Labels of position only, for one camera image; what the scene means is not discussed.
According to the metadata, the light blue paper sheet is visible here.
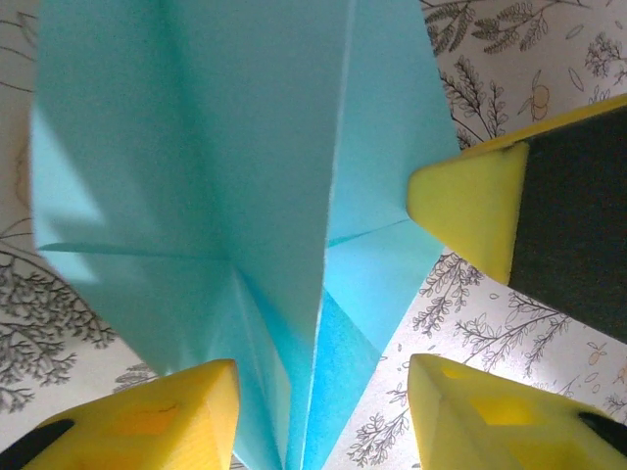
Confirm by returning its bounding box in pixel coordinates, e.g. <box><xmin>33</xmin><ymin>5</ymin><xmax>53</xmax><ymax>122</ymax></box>
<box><xmin>28</xmin><ymin>0</ymin><xmax>462</xmax><ymax>470</ymax></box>

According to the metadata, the floral printed table cover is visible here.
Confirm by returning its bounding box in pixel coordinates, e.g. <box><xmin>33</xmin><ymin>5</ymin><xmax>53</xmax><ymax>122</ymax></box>
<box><xmin>0</xmin><ymin>0</ymin><xmax>627</xmax><ymax>470</ymax></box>

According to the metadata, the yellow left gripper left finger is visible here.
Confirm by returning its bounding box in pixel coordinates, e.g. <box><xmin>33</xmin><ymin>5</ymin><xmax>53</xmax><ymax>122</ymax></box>
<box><xmin>0</xmin><ymin>358</ymin><xmax>242</xmax><ymax>470</ymax></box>

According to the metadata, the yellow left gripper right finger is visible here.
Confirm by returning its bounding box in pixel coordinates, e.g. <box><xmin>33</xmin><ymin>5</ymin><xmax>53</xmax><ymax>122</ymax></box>
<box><xmin>408</xmin><ymin>353</ymin><xmax>627</xmax><ymax>470</ymax></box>

